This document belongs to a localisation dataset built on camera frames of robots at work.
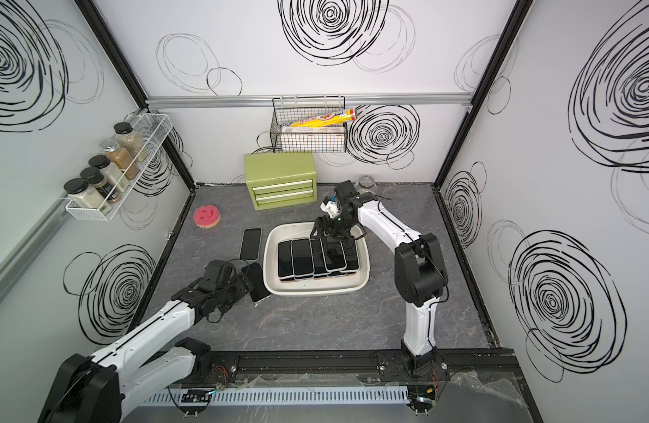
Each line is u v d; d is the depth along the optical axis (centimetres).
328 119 87
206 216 105
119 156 71
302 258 93
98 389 39
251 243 99
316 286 89
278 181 99
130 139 75
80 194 61
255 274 95
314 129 89
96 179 63
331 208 85
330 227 79
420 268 50
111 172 68
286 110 94
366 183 108
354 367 77
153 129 94
